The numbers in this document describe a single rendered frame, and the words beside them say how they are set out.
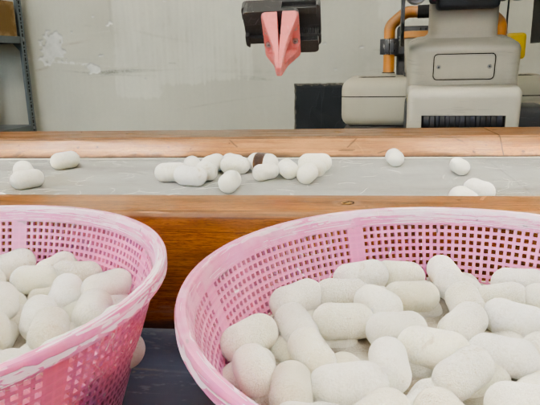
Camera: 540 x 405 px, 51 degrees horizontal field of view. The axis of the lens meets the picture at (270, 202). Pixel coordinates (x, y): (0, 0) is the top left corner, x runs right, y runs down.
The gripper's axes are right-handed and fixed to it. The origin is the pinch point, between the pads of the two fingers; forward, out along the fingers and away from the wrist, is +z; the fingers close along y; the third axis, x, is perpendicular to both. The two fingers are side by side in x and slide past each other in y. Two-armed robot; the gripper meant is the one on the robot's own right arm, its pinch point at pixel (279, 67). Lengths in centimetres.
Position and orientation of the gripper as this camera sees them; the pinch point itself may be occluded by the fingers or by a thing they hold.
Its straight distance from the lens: 71.9
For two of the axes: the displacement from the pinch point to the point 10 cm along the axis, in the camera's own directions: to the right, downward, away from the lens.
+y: 9.9, -0.1, -1.1
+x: 0.9, 5.7, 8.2
